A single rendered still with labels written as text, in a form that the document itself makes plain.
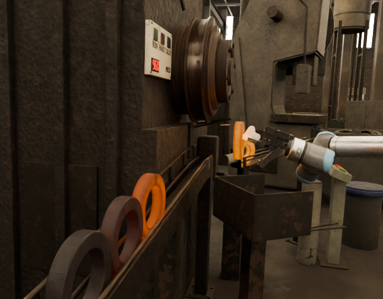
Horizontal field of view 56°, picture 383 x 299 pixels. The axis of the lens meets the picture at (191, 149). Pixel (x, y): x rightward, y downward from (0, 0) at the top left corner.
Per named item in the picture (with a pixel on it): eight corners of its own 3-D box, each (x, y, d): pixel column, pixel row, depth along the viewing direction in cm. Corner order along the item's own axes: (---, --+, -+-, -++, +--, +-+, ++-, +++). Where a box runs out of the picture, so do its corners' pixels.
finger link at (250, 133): (240, 122, 145) (263, 129, 143) (236, 136, 146) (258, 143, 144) (240, 122, 142) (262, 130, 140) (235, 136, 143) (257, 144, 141)
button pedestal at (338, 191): (320, 268, 219) (329, 168, 212) (316, 253, 242) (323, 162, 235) (349, 272, 216) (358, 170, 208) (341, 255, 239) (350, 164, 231)
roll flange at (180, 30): (160, 123, 148) (163, 5, 143) (187, 119, 194) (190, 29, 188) (184, 124, 146) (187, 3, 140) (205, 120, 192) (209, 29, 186)
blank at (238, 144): (233, 124, 137) (241, 125, 136) (237, 118, 152) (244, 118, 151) (232, 164, 141) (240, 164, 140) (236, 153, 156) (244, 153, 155)
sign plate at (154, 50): (143, 74, 123) (145, 19, 121) (166, 79, 148) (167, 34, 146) (150, 74, 123) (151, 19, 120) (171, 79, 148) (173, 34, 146)
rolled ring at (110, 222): (142, 184, 89) (130, 183, 90) (108, 218, 72) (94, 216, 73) (145, 250, 94) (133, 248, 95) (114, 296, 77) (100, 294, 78)
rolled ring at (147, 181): (134, 213, 88) (122, 211, 89) (150, 253, 100) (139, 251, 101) (158, 159, 100) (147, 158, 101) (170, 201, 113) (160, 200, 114)
